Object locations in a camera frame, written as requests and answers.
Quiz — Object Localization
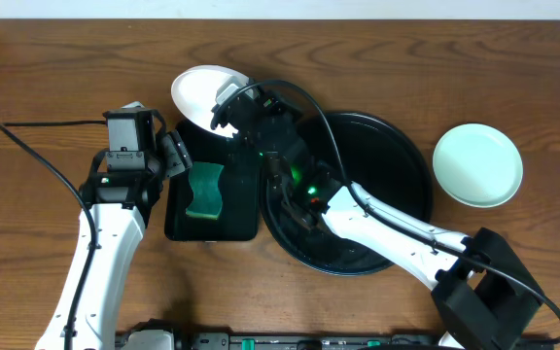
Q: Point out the white plate top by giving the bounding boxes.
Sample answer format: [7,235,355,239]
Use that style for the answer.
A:
[171,65,250,138]

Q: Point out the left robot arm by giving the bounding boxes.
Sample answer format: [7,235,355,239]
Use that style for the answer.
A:
[36,131,192,349]

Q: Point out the black round tray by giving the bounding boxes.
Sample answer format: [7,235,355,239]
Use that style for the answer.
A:
[261,112,433,276]

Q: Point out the mint plate bottom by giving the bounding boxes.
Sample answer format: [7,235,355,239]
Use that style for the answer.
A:
[432,123,524,208]

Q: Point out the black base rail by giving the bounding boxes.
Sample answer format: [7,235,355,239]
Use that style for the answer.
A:
[114,318,441,350]

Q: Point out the green scrubbing sponge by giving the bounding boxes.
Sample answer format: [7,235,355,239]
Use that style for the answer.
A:
[186,162,224,220]

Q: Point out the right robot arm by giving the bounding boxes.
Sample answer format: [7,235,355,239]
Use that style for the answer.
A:
[210,84,549,349]

